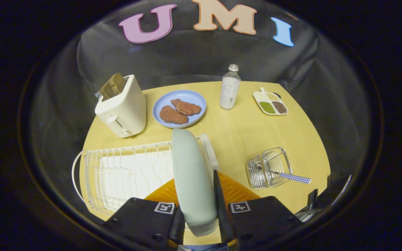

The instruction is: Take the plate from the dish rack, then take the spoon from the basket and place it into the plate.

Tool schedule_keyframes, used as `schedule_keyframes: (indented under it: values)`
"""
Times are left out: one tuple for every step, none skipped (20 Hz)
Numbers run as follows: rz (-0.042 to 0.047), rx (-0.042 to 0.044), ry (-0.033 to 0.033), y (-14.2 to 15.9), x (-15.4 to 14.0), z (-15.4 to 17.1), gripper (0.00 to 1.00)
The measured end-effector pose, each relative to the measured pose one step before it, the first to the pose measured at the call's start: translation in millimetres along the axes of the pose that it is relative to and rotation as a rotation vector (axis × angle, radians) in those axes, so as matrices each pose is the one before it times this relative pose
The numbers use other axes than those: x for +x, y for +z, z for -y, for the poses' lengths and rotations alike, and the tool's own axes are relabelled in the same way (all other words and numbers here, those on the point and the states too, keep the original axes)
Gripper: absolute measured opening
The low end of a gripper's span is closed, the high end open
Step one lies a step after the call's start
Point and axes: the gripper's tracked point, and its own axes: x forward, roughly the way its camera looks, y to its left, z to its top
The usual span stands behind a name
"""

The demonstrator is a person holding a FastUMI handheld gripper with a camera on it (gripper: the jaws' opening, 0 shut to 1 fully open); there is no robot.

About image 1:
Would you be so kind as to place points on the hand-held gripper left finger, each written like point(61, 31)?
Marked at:
point(141, 219)

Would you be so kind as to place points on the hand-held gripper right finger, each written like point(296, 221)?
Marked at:
point(257, 219)

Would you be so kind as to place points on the pale green plate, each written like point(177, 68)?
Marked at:
point(192, 181)

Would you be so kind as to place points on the blue plate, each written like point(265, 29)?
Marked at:
point(181, 99)

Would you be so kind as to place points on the brown meat patty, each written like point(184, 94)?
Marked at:
point(186, 107)
point(172, 115)

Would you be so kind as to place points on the cream white toaster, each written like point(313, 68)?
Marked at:
point(126, 108)

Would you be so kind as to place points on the white divided tray with beans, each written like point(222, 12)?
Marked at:
point(270, 103)

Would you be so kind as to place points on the clear plastic bottle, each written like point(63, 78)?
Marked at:
point(229, 91)

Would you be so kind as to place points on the toasted bread slice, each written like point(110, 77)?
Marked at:
point(112, 86)

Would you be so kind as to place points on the black backdrop cloth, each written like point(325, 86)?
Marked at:
point(201, 59)

